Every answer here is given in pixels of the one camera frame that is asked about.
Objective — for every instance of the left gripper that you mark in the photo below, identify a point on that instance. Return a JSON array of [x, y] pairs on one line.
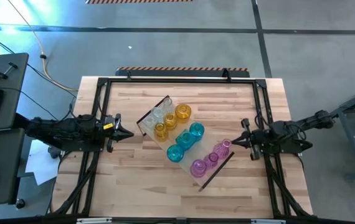
[[110, 130]]

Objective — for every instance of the yellow dimpled glass vase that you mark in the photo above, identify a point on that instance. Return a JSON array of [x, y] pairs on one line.
[[183, 111]]

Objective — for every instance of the grey desk with keyboard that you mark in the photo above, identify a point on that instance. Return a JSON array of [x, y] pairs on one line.
[[15, 81]]

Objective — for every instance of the dark grey desk with mouse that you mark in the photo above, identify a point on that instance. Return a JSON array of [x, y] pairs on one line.
[[6, 155]]

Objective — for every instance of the yellow ribbed glass vase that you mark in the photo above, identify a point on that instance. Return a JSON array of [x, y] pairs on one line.
[[170, 120]]

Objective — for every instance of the white paper sheet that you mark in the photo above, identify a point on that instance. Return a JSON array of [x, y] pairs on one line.
[[39, 165]]

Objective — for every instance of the black aluminium table frame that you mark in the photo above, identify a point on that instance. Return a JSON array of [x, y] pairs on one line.
[[180, 81]]

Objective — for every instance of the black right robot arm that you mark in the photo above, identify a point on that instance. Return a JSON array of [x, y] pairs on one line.
[[289, 130]]

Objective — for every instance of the wide pink glass vase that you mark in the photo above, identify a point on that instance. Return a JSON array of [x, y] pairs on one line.
[[198, 169]]

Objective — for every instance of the black round desk foot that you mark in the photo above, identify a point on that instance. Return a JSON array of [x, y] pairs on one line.
[[19, 203]]

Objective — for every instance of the slim pink twisted glass vase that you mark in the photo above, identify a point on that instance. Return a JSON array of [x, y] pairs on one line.
[[221, 149]]

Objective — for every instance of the teal diamond-pattern glass vase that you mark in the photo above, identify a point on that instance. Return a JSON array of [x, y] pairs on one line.
[[196, 130]]

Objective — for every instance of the wooden shelf with black legs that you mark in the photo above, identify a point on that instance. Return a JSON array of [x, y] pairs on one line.
[[205, 146]]

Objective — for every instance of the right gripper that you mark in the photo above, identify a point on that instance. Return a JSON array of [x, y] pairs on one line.
[[253, 138]]

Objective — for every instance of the teal square glass vase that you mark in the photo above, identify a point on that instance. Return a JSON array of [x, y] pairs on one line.
[[185, 139]]

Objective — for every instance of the small pink glass vase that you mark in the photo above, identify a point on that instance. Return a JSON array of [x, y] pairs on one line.
[[211, 160]]

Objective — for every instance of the small yellow glass vase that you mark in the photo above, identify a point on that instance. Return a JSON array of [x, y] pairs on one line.
[[160, 131]]

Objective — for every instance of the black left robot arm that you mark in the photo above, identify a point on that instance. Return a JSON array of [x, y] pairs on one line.
[[65, 130]]

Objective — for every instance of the teal embossed round glass vase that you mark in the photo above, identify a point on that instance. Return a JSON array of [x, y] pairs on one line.
[[175, 153]]

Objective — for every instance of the black hazard-striped floor mat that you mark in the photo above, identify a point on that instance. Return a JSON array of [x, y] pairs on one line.
[[180, 73]]

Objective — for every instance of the grey caster wheel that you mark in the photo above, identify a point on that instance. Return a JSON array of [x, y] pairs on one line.
[[54, 152]]

